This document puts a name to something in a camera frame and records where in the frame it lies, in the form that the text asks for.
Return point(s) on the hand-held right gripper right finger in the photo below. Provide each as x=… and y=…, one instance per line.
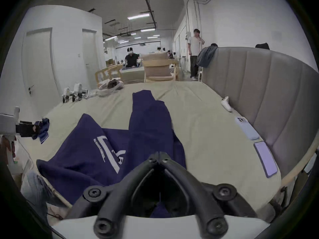
x=201, y=198

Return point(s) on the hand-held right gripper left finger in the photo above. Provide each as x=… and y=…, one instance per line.
x=117, y=198

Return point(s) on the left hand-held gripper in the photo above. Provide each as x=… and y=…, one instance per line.
x=8, y=123

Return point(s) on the dark blue shirt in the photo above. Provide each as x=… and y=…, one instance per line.
x=144, y=133

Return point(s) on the person's left hand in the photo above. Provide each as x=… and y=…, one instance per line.
x=6, y=148

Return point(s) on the spare hand-held gripper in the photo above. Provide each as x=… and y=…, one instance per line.
x=79, y=91
x=66, y=94

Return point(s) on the person's legs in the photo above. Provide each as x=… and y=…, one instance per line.
x=39, y=190

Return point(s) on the lavender phone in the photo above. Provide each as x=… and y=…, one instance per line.
x=265, y=162

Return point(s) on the pale blue phone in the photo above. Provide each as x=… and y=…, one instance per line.
x=246, y=128

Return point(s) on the white bag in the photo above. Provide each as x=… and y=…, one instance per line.
x=109, y=87

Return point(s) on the bed with beige sheet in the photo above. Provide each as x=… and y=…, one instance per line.
x=204, y=113

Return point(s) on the white hand controller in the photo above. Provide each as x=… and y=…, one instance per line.
x=226, y=104

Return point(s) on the grey padded headboard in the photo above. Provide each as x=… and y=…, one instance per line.
x=264, y=88

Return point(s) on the wooden chair with beige cushions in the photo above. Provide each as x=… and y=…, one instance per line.
x=158, y=68

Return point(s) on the grey-blue garment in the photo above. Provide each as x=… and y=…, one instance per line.
x=206, y=56

